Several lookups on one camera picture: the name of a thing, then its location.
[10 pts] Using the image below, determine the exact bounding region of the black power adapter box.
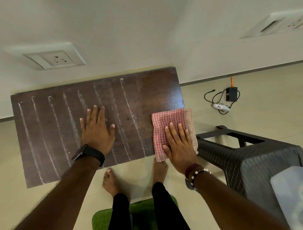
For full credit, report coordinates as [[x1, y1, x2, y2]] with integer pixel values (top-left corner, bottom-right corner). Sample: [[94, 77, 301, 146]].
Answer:
[[226, 87, 238, 102]]

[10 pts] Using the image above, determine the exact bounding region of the white wall socket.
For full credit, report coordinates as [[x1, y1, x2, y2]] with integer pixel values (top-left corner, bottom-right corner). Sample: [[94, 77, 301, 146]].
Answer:
[[7, 43, 87, 71]]

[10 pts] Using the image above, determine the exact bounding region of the person's leg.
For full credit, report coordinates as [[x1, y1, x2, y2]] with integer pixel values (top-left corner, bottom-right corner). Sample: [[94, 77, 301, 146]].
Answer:
[[108, 193, 132, 230], [151, 182, 191, 230]]

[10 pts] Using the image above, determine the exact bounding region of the person's right hand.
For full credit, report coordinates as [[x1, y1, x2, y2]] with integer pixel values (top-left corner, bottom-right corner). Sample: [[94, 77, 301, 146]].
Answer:
[[162, 122, 199, 174]]

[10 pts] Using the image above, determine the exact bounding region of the row of white powder lines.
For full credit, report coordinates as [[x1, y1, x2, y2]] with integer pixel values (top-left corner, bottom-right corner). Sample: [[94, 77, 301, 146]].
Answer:
[[18, 78, 147, 185]]

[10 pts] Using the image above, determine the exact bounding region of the white wall switch plate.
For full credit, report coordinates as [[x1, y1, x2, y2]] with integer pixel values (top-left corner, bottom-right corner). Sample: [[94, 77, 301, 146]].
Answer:
[[240, 12, 303, 40]]

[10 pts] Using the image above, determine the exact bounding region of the person's foot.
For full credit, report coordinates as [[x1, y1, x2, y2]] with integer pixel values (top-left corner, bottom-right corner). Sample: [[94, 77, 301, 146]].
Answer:
[[153, 156, 169, 185], [102, 168, 131, 203]]

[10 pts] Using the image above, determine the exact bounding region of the person's left forearm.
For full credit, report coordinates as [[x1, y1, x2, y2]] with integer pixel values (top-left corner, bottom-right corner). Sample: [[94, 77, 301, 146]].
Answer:
[[14, 155, 103, 230]]

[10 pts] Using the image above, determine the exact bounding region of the person's left leg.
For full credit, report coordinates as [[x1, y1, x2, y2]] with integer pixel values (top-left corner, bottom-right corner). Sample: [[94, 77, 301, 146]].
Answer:
[[108, 193, 132, 230]]

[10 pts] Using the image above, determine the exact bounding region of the person's right leg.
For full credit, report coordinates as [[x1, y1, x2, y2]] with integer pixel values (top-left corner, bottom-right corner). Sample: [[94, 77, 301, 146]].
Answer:
[[151, 182, 191, 230]]

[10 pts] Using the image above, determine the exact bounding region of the black cable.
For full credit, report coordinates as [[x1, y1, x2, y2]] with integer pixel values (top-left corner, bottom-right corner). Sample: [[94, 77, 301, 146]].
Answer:
[[204, 89, 241, 115]]

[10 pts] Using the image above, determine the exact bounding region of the person's left foot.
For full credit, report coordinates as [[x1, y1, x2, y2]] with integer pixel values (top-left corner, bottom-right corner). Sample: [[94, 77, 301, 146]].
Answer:
[[102, 168, 131, 203]]

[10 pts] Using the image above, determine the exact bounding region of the black smartwatch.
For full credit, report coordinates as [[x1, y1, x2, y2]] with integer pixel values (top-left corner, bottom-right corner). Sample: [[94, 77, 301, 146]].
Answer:
[[72, 144, 106, 167]]

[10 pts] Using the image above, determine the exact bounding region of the grey wrist band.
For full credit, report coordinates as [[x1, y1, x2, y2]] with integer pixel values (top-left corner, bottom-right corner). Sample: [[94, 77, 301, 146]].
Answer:
[[185, 178, 197, 191]]

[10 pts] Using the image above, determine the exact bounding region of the red checked cloth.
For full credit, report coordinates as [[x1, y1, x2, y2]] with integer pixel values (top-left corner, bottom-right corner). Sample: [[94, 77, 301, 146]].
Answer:
[[151, 108, 199, 163]]

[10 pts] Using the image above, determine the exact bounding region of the person's right foot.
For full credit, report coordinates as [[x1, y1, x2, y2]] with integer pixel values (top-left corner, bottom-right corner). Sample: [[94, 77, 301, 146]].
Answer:
[[153, 156, 169, 185]]

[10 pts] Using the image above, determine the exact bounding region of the white handheld device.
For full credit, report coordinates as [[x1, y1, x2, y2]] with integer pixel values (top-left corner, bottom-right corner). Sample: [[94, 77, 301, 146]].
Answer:
[[212, 103, 231, 112]]

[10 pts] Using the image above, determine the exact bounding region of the person's right forearm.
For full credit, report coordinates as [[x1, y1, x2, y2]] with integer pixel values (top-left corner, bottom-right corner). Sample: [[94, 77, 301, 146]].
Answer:
[[194, 171, 293, 230]]

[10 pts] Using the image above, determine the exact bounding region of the green grass mat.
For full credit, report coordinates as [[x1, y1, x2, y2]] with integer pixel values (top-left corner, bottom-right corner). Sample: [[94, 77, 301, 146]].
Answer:
[[92, 194, 178, 230]]

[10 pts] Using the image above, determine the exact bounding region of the person's left hand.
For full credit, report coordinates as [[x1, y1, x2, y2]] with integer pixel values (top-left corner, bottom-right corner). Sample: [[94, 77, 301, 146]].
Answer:
[[80, 105, 116, 157]]

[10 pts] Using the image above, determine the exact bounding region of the red thread bracelet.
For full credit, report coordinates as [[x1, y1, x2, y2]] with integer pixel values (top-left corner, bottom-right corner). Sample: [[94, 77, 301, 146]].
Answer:
[[185, 163, 204, 180]]

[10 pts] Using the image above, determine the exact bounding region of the bead bracelet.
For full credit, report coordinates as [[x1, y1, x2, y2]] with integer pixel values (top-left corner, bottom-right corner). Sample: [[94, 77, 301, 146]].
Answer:
[[190, 168, 211, 190]]

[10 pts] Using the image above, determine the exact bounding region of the dark grey plastic stool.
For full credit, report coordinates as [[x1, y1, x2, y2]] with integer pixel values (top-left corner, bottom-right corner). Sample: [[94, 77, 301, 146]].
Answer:
[[196, 125, 303, 228]]

